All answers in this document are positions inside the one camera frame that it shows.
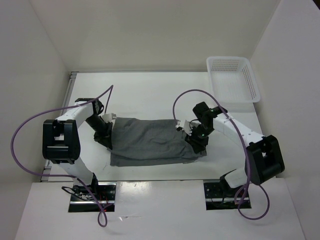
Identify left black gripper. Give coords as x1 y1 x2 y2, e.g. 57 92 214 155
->
84 114 113 151

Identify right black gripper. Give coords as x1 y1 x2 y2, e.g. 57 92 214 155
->
185 123 214 154

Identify grey shorts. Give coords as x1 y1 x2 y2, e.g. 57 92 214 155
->
109 117 207 167

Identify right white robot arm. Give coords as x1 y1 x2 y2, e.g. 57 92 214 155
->
185 102 285 197

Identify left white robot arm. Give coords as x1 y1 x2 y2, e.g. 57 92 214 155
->
42 98 117 200

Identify white plastic basket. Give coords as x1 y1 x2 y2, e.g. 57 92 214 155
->
206 56 261 104

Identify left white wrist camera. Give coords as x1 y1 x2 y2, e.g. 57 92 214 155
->
101 113 117 123

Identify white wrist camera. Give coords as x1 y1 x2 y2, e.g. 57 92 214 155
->
101 113 117 123
175 120 192 136

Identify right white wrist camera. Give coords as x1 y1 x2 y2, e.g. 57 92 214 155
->
175 120 192 136

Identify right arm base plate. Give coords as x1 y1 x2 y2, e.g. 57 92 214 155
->
203 180 240 211

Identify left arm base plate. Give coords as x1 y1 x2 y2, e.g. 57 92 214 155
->
61 182 117 213

